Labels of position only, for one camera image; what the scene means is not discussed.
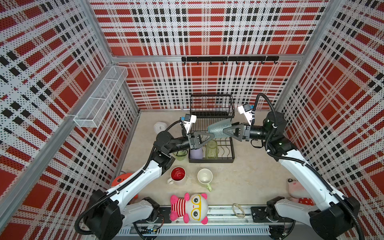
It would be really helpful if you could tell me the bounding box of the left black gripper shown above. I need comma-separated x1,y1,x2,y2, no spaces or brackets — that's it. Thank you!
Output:
167,131,214,154

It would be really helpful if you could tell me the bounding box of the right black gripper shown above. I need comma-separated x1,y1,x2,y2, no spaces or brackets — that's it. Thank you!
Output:
222,124,272,144

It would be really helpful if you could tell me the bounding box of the lilac plastic cup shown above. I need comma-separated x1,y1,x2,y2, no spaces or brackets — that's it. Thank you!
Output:
189,149,204,160

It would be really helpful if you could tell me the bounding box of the tall green glass cup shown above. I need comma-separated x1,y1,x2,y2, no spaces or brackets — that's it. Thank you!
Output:
205,140,219,159

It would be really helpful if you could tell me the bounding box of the teal plastic cup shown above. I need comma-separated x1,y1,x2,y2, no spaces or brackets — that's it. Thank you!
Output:
208,119,232,139

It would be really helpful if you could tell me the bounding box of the black wire dish rack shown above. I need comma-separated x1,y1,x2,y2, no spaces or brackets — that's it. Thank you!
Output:
189,94,235,164

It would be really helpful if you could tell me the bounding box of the cream mug green handle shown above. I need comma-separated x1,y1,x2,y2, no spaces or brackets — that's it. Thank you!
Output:
197,169,214,192

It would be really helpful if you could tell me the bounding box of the red and white mug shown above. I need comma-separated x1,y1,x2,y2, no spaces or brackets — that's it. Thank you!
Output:
167,167,187,186

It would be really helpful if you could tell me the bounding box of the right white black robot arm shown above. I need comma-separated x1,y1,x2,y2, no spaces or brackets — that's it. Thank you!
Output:
223,111,365,240

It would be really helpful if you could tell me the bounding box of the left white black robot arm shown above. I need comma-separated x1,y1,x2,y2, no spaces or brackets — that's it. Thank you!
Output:
75,131,215,240

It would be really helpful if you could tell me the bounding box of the short green glass cup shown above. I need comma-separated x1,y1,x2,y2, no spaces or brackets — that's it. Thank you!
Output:
173,150,189,161

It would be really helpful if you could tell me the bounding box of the white square device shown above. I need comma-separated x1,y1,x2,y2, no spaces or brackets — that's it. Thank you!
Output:
154,122,168,134

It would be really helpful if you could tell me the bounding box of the pink striped plush doll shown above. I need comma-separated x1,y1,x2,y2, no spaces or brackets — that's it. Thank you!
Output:
170,193,209,225

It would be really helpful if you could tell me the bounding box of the red shark plush toy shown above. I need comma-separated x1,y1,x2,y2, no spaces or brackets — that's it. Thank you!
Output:
111,173,132,187

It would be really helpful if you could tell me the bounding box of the pink frog plush toy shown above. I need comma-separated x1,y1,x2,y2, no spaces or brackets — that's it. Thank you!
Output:
287,179,315,206

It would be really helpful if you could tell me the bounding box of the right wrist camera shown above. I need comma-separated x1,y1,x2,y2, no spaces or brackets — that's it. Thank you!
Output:
238,104,255,126

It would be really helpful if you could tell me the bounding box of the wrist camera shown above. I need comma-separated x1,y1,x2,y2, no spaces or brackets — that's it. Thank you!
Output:
181,114,197,135
238,104,255,126

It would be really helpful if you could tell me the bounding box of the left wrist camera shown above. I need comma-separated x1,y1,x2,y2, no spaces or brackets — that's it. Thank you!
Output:
181,114,197,135

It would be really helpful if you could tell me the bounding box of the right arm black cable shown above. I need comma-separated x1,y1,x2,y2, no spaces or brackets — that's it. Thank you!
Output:
253,92,365,240

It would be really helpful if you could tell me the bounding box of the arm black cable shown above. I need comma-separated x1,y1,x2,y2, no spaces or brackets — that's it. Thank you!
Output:
253,92,365,240
74,119,184,235

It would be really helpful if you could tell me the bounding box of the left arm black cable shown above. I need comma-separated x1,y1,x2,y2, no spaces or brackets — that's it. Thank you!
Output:
74,119,184,235

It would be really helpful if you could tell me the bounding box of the black wall hook rail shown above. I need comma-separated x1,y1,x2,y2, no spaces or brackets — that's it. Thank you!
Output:
181,56,280,63

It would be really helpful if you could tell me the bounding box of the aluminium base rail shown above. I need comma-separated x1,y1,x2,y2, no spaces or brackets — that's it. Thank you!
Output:
86,204,319,239

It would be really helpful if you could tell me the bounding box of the beige rubber band ring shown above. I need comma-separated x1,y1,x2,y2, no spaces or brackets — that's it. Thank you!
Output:
232,203,246,219

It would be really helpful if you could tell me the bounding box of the white wire wall basket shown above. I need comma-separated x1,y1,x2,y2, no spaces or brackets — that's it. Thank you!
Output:
74,66,128,128

